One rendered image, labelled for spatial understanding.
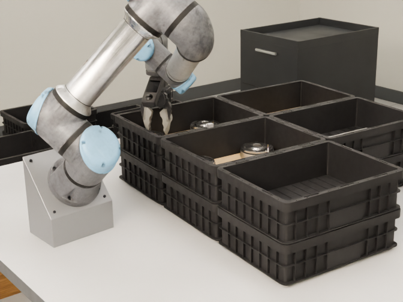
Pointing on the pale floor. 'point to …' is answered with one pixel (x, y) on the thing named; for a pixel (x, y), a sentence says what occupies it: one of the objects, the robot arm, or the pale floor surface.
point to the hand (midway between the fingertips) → (156, 130)
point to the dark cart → (311, 55)
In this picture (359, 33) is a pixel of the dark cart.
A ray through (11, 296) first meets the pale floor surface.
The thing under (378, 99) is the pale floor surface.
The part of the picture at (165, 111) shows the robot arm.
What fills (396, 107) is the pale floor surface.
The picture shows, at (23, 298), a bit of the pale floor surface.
